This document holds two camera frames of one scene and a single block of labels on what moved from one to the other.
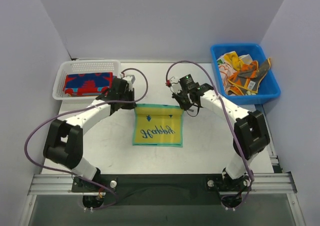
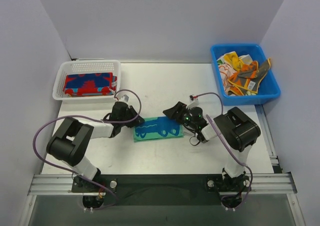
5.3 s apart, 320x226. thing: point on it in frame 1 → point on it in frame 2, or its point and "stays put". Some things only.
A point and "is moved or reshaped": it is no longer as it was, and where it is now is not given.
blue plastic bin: [217, 50] stays put
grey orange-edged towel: [248, 77] stays put
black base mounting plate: [164, 190] stays put
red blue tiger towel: [88, 84] stays put
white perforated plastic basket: [80, 66] stays put
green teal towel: [158, 125] is moved or reshaped
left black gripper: [127, 98] → [131, 114]
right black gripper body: [183, 100] → [182, 113]
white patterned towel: [226, 71] stays put
